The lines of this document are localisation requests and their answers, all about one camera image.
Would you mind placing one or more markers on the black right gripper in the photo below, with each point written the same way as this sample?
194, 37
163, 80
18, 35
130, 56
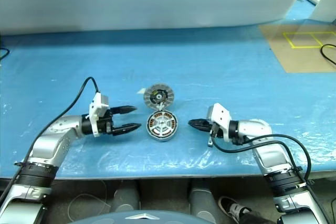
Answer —
213, 130

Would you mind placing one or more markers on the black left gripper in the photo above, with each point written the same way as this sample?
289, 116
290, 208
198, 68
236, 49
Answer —
106, 125

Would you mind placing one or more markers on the motor housing with copper windings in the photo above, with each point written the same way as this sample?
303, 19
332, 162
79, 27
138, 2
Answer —
150, 129

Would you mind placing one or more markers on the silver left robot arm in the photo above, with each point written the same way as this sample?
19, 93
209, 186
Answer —
50, 140

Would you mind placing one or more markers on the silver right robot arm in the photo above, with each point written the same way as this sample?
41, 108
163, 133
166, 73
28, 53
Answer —
270, 153

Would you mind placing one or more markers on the round silver motor lid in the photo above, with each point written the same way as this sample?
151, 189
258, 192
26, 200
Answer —
158, 95

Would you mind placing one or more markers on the small pale tape piece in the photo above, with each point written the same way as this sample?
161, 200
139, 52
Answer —
141, 91

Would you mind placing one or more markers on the blue plastic table cover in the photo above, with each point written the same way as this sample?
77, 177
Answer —
78, 64

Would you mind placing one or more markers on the dark rounded grey shape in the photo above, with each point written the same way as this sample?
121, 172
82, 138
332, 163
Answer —
127, 199
203, 197

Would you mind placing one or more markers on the black and white sneaker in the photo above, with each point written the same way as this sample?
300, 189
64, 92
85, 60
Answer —
232, 207

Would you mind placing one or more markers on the grey robot torso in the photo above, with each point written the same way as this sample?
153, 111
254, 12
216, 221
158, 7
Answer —
144, 217

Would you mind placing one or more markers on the dark trouser leg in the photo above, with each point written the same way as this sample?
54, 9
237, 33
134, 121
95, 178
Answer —
258, 217

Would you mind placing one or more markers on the brown cardboard sheet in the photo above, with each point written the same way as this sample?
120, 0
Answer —
296, 56

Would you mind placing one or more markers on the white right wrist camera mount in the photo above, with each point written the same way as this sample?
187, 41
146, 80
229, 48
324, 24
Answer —
220, 119

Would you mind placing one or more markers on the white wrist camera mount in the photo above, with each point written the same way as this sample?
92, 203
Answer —
97, 108
220, 119

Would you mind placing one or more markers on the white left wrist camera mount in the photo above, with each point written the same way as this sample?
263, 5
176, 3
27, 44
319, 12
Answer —
97, 108

